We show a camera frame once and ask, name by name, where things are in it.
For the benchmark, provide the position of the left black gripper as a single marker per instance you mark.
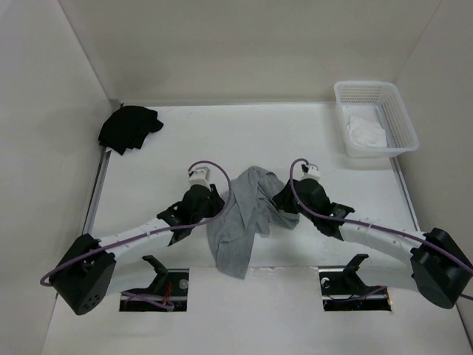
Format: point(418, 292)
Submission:
point(217, 202)

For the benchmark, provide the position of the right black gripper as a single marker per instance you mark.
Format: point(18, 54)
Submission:
point(283, 200)

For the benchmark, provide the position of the grey tank top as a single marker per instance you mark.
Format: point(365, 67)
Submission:
point(250, 211)

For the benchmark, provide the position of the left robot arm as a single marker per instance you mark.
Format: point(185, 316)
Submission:
point(86, 273)

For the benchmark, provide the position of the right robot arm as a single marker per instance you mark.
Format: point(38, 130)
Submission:
point(433, 263)

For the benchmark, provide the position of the white tank top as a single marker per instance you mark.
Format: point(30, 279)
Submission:
point(366, 134)

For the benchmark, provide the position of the folded black tank tops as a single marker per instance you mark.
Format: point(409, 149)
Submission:
point(128, 127)

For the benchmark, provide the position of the white plastic basket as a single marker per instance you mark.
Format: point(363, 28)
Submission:
point(376, 101)

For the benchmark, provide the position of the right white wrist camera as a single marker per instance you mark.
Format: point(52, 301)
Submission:
point(310, 172)

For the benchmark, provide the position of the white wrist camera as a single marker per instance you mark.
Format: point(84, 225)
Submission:
point(199, 176)
point(310, 172)

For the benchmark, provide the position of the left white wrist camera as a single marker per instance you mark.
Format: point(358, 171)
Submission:
point(199, 176)

